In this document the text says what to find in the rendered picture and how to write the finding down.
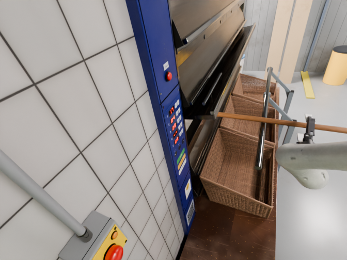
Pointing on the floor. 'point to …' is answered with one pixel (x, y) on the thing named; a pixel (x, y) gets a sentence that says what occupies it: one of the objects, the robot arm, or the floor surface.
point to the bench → (232, 228)
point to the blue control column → (157, 13)
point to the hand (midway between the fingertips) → (304, 125)
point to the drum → (336, 67)
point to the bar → (280, 118)
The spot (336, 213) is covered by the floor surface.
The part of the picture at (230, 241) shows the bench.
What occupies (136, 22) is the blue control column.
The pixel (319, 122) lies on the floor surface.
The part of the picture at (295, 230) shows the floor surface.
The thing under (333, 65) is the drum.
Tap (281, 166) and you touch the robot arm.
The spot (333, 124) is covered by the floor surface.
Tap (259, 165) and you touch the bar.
